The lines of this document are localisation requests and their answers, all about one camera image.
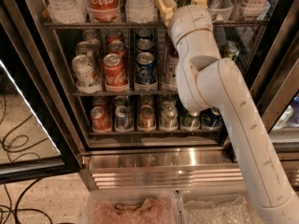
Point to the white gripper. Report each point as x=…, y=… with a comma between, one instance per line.
x=179, y=20

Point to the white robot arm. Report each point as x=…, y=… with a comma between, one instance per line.
x=205, y=79

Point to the green can middle shelf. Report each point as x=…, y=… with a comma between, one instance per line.
x=230, y=49

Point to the red coca-cola can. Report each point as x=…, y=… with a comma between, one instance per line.
x=117, y=48
x=115, y=70

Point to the blue Pepsi can front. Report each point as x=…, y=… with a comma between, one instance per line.
x=145, y=68

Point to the red Coca-Cola can front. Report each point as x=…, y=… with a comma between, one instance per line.
x=115, y=70

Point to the white green can bottom shelf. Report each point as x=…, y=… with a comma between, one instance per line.
x=169, y=117

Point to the white can front middle shelf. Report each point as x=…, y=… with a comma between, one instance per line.
x=84, y=70

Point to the orange can bottom shelf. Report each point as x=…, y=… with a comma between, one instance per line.
x=146, y=118

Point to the red can bottom shelf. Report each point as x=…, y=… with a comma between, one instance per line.
x=100, y=119

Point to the steel fridge bottom grille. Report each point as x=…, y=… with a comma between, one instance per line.
x=160, y=168

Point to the open fridge glass door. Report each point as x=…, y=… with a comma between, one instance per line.
x=39, y=132

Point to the clear water bottle middle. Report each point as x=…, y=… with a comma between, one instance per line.
x=141, y=11

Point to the clear water bottle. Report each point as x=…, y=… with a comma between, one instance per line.
x=68, y=11
x=141, y=11

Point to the tea bottle white cap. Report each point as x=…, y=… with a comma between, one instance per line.
x=170, y=65

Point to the clear water bottle left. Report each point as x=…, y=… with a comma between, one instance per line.
x=68, y=11

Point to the plastic bin with clear wrap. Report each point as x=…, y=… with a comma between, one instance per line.
x=217, y=204

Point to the plastic bin with pink wrap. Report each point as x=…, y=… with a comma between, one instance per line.
x=131, y=206

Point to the top wire shelf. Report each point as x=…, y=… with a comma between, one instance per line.
x=157, y=24

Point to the wire shelf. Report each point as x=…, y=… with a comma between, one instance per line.
x=114, y=93
x=157, y=24

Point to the middle wire shelf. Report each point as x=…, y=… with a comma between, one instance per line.
x=114, y=93

